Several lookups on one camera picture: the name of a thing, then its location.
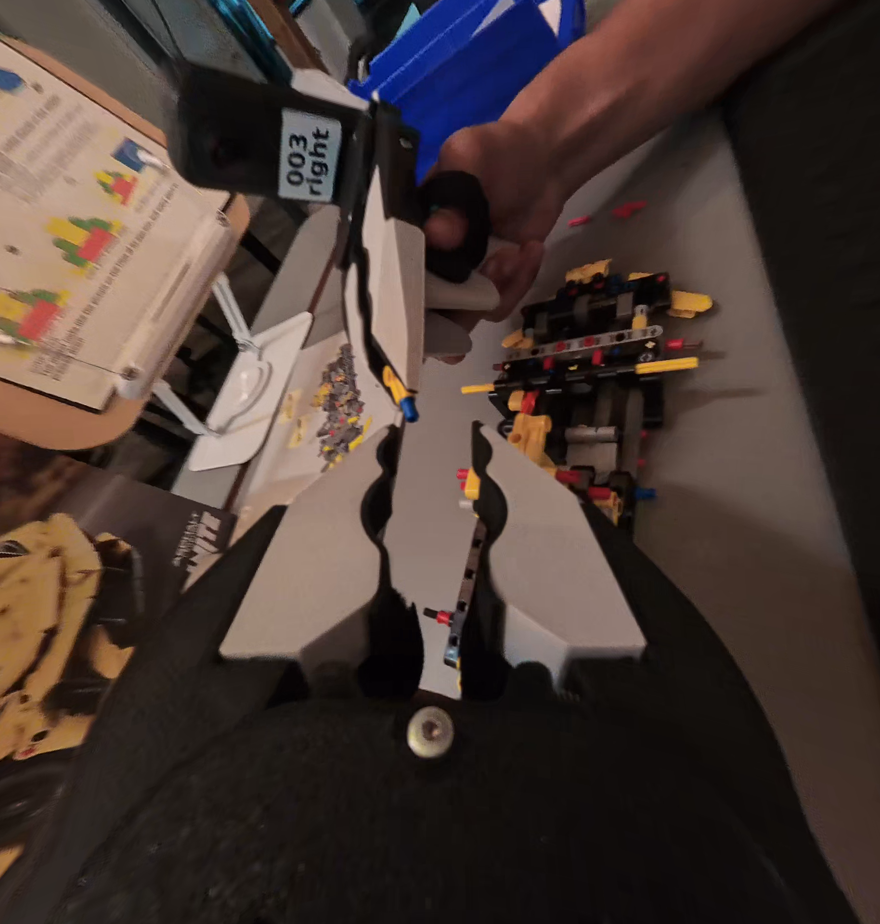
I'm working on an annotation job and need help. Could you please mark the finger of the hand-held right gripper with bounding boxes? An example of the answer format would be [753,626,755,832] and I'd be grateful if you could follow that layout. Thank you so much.
[341,263,412,420]
[359,208,428,416]

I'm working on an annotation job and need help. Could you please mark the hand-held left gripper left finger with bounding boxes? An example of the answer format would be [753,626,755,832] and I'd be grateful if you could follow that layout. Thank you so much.
[219,424,422,665]

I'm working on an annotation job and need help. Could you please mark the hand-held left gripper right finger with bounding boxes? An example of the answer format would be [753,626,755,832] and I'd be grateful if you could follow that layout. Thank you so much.
[471,420,647,665]

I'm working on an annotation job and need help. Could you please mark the dark grey beam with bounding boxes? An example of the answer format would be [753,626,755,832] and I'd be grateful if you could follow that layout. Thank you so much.
[423,514,489,670]

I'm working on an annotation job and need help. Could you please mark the yellow connector with blue pin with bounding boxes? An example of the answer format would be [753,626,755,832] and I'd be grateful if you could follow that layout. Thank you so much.
[381,364,421,424]

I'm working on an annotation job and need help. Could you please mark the toy car chassis model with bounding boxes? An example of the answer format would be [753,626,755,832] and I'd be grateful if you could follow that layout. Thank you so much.
[460,258,715,533]

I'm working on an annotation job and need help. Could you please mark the person's right forearm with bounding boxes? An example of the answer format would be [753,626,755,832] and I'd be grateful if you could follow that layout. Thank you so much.
[498,0,849,218]

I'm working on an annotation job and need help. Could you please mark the person's right hand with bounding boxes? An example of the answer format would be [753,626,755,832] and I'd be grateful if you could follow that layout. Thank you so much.
[420,121,569,346]

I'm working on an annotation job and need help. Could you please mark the white instruction booklet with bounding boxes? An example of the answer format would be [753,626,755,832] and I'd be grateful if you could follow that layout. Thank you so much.
[244,205,406,522]

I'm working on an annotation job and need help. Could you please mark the white document stand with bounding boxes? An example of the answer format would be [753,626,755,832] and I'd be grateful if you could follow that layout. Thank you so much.
[114,213,316,475]

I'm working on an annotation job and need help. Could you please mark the laminated instruction board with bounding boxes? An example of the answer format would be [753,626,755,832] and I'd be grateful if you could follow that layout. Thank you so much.
[0,27,253,454]

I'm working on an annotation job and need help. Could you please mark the scattered red pins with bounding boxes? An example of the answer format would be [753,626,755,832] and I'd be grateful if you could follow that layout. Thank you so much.
[568,200,648,229]

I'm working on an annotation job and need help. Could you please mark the blue plastic bin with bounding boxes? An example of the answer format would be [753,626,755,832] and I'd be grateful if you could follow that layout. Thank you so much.
[346,0,587,183]

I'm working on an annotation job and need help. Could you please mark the black box with yellow car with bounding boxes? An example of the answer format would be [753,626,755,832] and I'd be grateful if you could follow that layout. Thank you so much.
[0,426,240,874]

